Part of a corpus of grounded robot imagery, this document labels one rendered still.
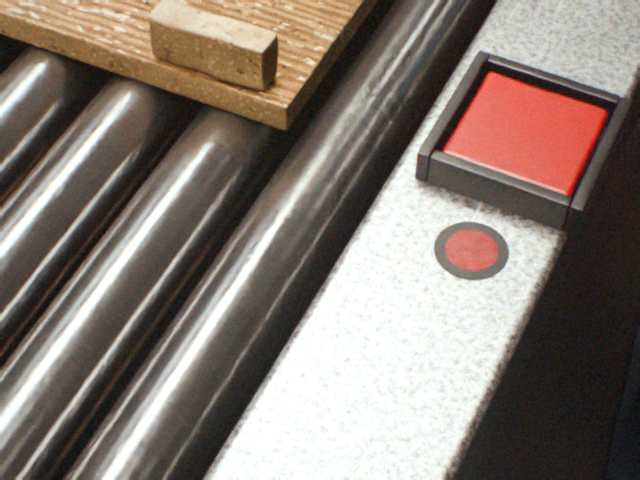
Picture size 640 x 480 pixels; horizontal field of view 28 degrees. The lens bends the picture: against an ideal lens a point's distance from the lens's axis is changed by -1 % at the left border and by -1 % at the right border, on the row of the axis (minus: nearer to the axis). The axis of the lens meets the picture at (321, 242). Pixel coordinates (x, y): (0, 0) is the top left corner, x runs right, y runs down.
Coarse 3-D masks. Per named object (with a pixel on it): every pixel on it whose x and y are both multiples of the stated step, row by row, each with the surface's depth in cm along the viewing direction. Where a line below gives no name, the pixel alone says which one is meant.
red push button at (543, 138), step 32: (480, 96) 58; (512, 96) 58; (544, 96) 58; (480, 128) 57; (512, 128) 57; (544, 128) 57; (576, 128) 57; (480, 160) 55; (512, 160) 55; (544, 160) 55; (576, 160) 55
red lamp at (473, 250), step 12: (456, 240) 54; (468, 240) 54; (480, 240) 54; (492, 240) 54; (456, 252) 54; (468, 252) 54; (480, 252) 54; (492, 252) 54; (456, 264) 53; (468, 264) 53; (480, 264) 53
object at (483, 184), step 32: (480, 64) 59; (512, 64) 59; (576, 96) 58; (608, 96) 58; (448, 128) 57; (608, 128) 56; (416, 160) 56; (448, 160) 55; (608, 160) 56; (480, 192) 55; (512, 192) 54; (544, 192) 54; (576, 224) 54
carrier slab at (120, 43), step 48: (0, 0) 61; (48, 0) 61; (96, 0) 61; (144, 0) 61; (192, 0) 61; (240, 0) 61; (288, 0) 61; (336, 0) 61; (48, 48) 61; (96, 48) 59; (144, 48) 59; (288, 48) 59; (336, 48) 60; (192, 96) 59; (240, 96) 57; (288, 96) 57
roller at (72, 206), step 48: (96, 96) 60; (144, 96) 59; (96, 144) 57; (144, 144) 59; (48, 192) 55; (96, 192) 56; (0, 240) 53; (48, 240) 54; (0, 288) 52; (48, 288) 54; (0, 336) 52
